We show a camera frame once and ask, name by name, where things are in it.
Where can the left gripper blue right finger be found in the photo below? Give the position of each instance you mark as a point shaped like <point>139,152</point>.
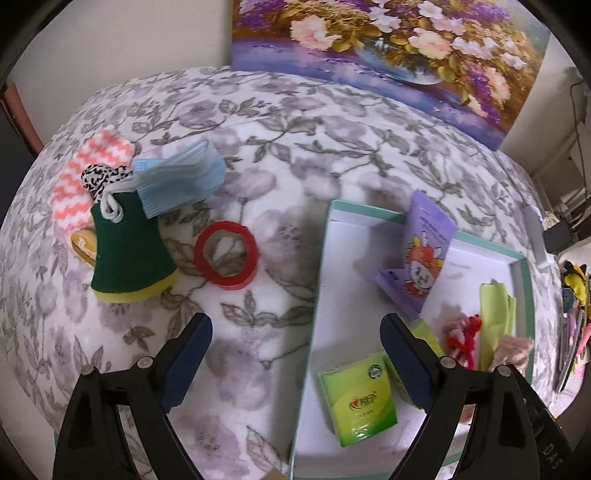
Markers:
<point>412,358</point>

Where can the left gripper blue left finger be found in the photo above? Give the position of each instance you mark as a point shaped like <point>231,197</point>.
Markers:
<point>179,359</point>

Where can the green tissue pack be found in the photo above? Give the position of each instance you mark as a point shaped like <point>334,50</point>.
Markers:
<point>359,398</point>

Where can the pink lace white sock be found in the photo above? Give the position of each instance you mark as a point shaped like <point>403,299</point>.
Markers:
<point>512,351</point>

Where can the green yellow sponge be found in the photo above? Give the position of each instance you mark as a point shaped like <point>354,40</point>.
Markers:
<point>132,263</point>

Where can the yellow round tin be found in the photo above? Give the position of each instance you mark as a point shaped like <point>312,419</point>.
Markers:
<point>84,245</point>

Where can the pink white zigzag sock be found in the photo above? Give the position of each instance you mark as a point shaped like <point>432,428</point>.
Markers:
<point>104,158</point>

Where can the light blue face mask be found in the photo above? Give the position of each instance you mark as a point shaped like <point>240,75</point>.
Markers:
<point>190,175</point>

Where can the black white leopard scrunchie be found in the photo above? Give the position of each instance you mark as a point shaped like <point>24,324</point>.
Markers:
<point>96,177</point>

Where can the lime green cloth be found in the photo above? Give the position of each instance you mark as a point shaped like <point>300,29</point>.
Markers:
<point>498,315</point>

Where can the red tape roll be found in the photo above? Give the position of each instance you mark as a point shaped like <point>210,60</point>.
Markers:
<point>226,254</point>

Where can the purple cartoon tube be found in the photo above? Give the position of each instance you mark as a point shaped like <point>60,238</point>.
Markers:
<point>426,239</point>

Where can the yellow plush toy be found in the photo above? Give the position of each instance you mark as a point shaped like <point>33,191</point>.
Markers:
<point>574,277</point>

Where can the white power strip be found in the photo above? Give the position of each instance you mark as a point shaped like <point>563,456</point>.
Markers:
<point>535,230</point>

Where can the black power adapter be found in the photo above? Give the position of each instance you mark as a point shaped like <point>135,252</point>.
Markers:
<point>559,237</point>

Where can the floral fleece blanket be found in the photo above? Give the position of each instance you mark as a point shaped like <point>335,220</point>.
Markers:
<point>291,145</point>

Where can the floral painting canvas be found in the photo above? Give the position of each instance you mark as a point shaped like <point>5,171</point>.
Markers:
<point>470,63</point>

